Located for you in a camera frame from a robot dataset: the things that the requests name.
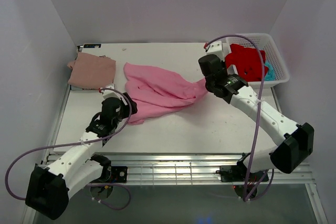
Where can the blue label sticker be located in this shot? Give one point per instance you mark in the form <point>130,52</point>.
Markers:
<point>91,46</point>

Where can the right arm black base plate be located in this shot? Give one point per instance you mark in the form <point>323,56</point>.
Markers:
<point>234,173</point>

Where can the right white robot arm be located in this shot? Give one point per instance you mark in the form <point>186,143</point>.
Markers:
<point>293,141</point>

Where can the white plastic mesh basket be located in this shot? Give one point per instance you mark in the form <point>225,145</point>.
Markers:
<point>266,43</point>

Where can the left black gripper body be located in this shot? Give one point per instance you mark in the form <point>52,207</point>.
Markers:
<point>125,110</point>

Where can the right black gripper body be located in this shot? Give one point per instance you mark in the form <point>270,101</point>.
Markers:
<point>208,84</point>

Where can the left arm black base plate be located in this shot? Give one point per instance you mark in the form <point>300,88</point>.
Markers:
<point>115,174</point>

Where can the teal t shirt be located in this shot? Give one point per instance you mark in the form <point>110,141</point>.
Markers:
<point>270,74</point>

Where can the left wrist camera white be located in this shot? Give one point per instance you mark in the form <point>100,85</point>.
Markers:
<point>108,91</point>

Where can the folded dusty pink t shirt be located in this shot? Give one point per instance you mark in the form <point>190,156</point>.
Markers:
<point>91,72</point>

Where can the red t shirt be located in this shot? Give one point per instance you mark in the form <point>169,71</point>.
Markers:
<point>247,62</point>

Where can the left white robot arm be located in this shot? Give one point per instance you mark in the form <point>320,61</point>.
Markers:
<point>51,188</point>

